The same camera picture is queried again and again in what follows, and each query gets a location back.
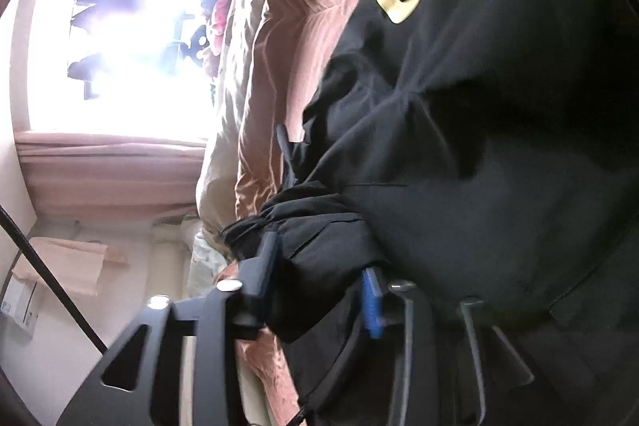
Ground small white box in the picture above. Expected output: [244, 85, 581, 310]
[0, 280, 40, 338]

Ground beige blanket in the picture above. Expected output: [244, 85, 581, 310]
[196, 0, 281, 260]

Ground brown bed sheet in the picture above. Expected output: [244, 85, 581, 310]
[234, 0, 416, 426]

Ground beige cardboard box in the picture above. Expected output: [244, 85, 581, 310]
[11, 235, 129, 298]

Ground white pillow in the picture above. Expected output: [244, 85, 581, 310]
[186, 215, 231, 298]

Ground large black garment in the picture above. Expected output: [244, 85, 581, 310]
[220, 0, 639, 426]

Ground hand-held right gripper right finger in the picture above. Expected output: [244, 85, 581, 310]
[360, 267, 537, 426]

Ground pink curtain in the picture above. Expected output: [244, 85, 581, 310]
[15, 131, 209, 218]

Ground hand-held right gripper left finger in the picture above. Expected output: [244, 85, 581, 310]
[56, 231, 280, 426]

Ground thick black cable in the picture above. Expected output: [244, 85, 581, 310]
[0, 205, 109, 355]

